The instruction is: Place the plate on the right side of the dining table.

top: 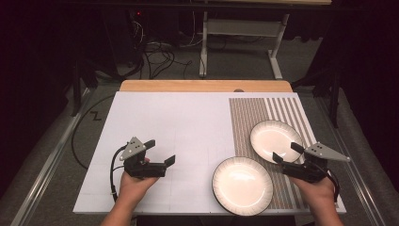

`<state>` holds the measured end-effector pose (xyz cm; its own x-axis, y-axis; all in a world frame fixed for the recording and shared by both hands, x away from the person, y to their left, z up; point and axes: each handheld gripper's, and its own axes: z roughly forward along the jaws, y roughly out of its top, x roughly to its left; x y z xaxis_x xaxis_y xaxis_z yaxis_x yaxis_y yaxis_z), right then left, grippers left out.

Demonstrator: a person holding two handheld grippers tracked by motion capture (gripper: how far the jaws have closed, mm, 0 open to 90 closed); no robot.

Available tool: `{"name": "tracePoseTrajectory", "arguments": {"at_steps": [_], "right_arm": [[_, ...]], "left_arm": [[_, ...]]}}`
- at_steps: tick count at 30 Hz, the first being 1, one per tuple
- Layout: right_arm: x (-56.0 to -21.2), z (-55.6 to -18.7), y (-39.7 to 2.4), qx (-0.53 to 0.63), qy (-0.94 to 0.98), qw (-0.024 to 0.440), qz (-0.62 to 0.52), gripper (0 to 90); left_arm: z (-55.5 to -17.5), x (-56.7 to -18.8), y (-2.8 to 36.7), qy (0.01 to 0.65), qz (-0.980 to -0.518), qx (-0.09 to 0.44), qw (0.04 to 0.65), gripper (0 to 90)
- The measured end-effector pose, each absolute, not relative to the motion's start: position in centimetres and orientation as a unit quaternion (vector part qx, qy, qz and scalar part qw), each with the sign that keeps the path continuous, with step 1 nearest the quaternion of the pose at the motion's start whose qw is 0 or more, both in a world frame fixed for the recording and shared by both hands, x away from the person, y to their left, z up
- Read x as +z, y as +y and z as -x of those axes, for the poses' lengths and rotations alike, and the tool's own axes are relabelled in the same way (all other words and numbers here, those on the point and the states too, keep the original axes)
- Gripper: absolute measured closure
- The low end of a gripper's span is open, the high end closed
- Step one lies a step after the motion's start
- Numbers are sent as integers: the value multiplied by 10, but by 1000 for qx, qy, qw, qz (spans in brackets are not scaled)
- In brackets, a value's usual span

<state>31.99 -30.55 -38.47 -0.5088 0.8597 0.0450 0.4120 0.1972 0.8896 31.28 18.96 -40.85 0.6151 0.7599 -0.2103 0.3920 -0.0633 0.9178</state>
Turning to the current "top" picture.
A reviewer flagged long black floor cable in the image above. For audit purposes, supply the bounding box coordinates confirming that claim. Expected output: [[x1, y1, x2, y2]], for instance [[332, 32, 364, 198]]
[[71, 93, 116, 170]]

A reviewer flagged wooden table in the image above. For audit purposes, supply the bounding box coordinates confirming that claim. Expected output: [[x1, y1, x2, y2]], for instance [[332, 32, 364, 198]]
[[119, 79, 294, 93]]

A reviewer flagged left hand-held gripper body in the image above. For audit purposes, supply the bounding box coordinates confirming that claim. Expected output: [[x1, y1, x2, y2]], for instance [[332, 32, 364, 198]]
[[119, 137, 168, 180]]

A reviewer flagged white board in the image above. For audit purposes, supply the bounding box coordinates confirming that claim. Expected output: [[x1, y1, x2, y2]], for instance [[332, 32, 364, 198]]
[[72, 91, 347, 216]]

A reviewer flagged brown striped mat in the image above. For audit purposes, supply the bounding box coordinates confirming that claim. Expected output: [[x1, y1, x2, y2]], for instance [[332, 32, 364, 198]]
[[229, 97, 342, 211]]

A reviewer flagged white metal desk frame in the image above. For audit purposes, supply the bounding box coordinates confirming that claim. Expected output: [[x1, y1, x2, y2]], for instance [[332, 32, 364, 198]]
[[199, 10, 291, 80]]

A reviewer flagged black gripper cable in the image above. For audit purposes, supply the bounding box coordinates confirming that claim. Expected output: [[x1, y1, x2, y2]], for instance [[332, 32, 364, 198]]
[[318, 162, 342, 203], [109, 145, 129, 202]]

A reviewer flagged black metal stand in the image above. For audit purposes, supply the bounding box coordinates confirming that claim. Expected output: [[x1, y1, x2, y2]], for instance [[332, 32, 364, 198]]
[[69, 59, 99, 118], [291, 67, 343, 129]]

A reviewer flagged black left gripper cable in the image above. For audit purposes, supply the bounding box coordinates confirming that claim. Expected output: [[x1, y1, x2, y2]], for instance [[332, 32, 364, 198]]
[[109, 145, 129, 202]]

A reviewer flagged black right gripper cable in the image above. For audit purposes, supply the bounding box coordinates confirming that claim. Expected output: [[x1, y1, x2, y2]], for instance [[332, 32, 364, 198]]
[[318, 162, 342, 203]]

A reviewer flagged person's right hand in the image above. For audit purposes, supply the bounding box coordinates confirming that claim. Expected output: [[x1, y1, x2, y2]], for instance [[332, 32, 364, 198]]
[[288, 176, 337, 212]]

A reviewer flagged white plate with dark rim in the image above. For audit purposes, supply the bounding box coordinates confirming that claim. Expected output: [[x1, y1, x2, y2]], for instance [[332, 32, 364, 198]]
[[249, 120, 304, 165], [211, 156, 275, 217]]

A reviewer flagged person's left hand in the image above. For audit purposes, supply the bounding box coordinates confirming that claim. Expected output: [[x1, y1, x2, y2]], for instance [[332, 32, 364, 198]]
[[118, 170, 159, 209]]

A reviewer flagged tangle of floor cables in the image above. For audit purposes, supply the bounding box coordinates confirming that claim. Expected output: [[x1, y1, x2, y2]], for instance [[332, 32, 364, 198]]
[[130, 18, 194, 80]]

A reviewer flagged aluminium floor rail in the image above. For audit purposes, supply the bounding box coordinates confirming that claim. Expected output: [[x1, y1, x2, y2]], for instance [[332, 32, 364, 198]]
[[313, 93, 389, 226], [9, 88, 95, 226]]

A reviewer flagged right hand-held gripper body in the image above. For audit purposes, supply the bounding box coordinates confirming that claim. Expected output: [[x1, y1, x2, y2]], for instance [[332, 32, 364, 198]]
[[281, 142, 351, 184]]

